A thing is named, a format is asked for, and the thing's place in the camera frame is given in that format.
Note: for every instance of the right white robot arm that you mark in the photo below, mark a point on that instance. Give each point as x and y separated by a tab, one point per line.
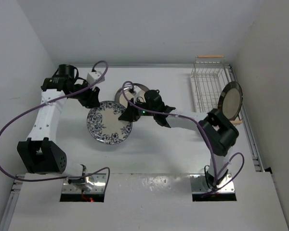
218	133

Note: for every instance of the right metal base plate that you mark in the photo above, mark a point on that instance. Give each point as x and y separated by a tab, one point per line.
199	185

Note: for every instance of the metal base plate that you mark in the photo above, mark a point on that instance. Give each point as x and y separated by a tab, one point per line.
94	184
199	185

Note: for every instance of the dark rimmed cream plate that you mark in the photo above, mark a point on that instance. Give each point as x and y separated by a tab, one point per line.
119	98

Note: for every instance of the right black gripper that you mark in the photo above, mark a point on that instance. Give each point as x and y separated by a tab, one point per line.
130	114

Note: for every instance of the black checkered rim plate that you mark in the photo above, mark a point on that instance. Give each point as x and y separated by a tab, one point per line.
230	100

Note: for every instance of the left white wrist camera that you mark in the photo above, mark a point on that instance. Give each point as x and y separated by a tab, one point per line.
93	76

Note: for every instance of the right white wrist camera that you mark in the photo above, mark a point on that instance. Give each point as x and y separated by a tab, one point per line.
137	93

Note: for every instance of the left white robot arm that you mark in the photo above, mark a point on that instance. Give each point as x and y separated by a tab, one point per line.
40	153

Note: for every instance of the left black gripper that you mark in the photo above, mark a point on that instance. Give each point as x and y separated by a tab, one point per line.
91	100

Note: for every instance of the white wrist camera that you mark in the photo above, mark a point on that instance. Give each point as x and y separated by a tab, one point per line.
137	93
93	76

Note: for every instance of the blue floral plate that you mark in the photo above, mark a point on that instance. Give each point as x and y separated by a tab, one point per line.
104	126

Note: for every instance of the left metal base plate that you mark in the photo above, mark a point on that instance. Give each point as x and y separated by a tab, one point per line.
94	184

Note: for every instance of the white wire dish rack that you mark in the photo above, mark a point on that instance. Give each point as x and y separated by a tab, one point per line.
212	75

